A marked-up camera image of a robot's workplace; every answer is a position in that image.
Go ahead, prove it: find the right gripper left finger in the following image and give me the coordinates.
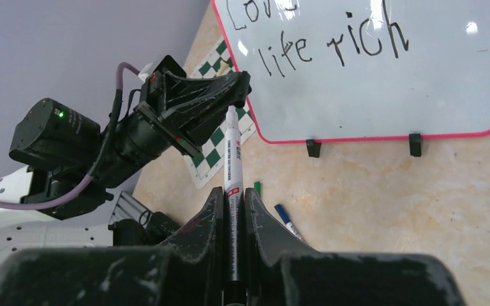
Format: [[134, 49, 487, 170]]
[[157, 187, 223, 305]]

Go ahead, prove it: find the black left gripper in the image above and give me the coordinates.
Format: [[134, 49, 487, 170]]
[[135, 55, 251, 157]]

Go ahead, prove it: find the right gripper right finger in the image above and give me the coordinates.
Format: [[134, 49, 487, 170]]
[[244, 187, 317, 305]]

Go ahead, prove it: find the black whiteboard marker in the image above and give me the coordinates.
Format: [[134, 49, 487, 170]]
[[223, 106, 248, 305]]

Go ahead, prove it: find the black marker cap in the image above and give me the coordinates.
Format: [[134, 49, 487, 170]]
[[232, 96, 247, 108]]

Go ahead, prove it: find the pink framed whiteboard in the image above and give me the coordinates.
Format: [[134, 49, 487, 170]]
[[212, 1, 490, 143]]

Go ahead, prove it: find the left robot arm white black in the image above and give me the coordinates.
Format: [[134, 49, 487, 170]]
[[0, 56, 251, 264]]

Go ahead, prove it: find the blue whiteboard marker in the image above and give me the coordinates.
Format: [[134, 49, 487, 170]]
[[274, 203, 304, 242]]

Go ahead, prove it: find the green whiteboard marker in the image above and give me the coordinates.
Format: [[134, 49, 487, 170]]
[[253, 181, 262, 196]]

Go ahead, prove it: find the left black whiteboard foot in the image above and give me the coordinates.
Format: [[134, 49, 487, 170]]
[[306, 139, 322, 158]]

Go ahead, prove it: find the black whiteboard foot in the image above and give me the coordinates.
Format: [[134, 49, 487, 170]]
[[408, 133, 422, 157], [306, 139, 322, 158]]

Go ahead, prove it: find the right black whiteboard foot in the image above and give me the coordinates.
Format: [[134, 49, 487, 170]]
[[408, 133, 422, 157]]

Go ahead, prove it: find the green white chessboard mat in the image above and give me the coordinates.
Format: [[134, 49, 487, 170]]
[[184, 37, 256, 189]]

